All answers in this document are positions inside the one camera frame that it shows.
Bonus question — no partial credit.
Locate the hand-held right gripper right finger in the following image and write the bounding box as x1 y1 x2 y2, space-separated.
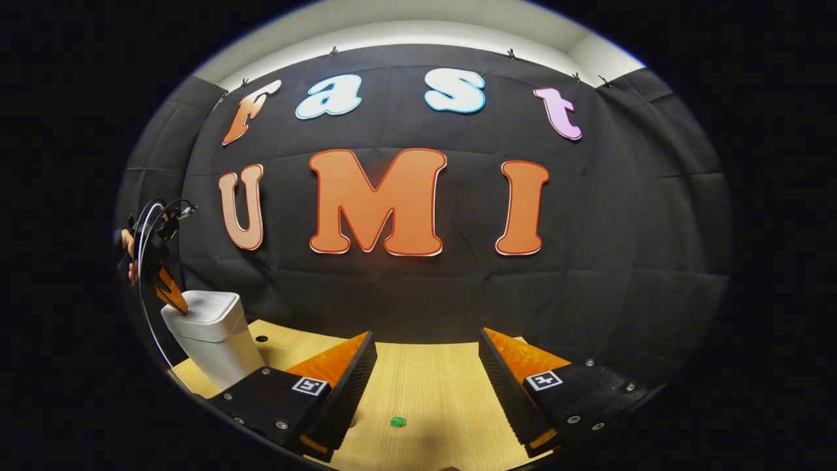
479 327 661 459

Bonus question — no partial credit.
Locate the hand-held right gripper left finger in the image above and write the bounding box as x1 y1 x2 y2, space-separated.
209 331 379 464

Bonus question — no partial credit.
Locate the white desktop garbage bin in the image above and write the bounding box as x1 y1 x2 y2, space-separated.
161 290 265 392

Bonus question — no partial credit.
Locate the wooden desktop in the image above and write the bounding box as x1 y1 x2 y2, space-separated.
169 319 556 471

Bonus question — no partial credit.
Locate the black backdrop cloth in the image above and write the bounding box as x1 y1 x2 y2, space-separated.
116 44 733 393

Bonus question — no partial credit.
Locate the white cable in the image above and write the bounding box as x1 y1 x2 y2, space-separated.
134 200 197 393

